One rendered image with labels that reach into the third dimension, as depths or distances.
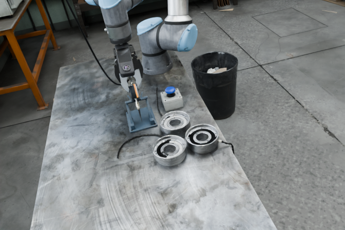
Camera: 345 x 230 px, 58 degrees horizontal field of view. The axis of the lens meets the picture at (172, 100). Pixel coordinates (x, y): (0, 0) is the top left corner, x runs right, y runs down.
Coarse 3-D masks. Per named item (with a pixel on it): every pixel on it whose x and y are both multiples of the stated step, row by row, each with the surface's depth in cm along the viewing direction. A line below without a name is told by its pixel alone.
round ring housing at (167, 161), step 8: (168, 136) 99; (176, 136) 99; (168, 144) 98; (176, 144) 97; (184, 144) 97; (176, 152) 94; (184, 152) 93; (160, 160) 92; (168, 160) 91; (176, 160) 92
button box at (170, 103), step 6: (162, 96) 118; (168, 96) 117; (174, 96) 117; (180, 96) 116; (162, 102) 123; (168, 102) 115; (174, 102) 116; (180, 102) 117; (168, 108) 117; (174, 108) 117
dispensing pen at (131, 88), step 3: (129, 78) 110; (132, 78) 110; (132, 84) 110; (129, 87) 108; (132, 87) 109; (132, 90) 109; (132, 93) 108; (135, 93) 109; (132, 96) 108; (135, 96) 109; (132, 99) 111; (135, 99) 110; (135, 102) 110; (138, 105) 110; (138, 108) 110; (141, 120) 110
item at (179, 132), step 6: (168, 114) 110; (174, 114) 110; (180, 114) 110; (186, 114) 108; (162, 120) 108; (168, 120) 108; (174, 120) 108; (180, 120) 107; (186, 120) 107; (162, 126) 104; (168, 126) 105; (174, 126) 105; (180, 126) 105; (186, 126) 103; (168, 132) 103; (174, 132) 102; (180, 132) 103
